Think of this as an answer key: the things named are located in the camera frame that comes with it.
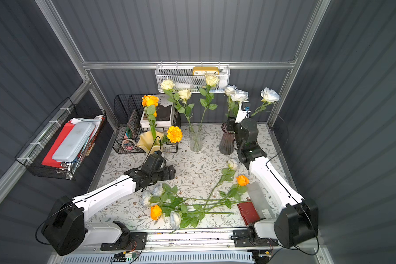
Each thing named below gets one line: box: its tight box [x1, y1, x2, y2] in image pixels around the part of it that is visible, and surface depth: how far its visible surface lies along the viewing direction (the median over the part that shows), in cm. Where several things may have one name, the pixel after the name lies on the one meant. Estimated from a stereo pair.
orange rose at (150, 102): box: [141, 94, 159, 141], surface depth 80 cm
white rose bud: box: [177, 88, 195, 132], surface depth 88 cm
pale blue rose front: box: [169, 211, 182, 230], surface depth 77 cm
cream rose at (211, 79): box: [199, 73, 220, 125], surface depth 86 cm
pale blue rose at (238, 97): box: [230, 89, 250, 115], surface depth 82 cm
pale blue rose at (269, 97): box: [250, 86, 280, 117], surface depth 75 cm
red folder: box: [41, 120, 75, 168], surface depth 70 cm
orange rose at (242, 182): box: [198, 175, 250, 214], surface depth 88 cm
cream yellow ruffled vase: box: [136, 130, 164, 154], surface depth 89 cm
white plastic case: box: [51, 121, 96, 163], surface depth 72 cm
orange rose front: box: [150, 204, 163, 221], surface depth 80 cm
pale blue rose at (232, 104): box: [224, 85, 239, 119], surface depth 86 cm
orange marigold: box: [166, 125, 183, 143], surface depth 71 cm
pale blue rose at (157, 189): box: [150, 182, 164, 197], surface depth 85 cm
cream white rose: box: [160, 79, 180, 106], surface depth 83 cm
